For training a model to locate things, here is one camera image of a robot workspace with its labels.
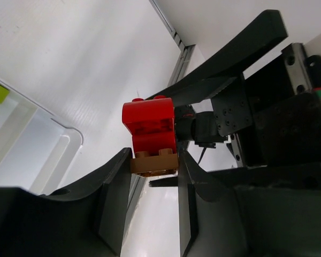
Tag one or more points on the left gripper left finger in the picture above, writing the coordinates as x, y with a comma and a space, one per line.
84, 218

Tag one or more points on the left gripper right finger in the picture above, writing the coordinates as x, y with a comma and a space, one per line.
249, 212

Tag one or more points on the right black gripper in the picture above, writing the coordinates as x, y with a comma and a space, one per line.
272, 118

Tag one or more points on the tan lego plate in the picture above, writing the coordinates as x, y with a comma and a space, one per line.
164, 163

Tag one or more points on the red lego piece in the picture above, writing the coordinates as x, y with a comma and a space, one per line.
151, 124

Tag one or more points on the white divided tray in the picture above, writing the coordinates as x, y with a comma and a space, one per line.
36, 148

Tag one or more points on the aluminium side rail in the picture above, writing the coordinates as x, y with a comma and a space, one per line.
185, 51

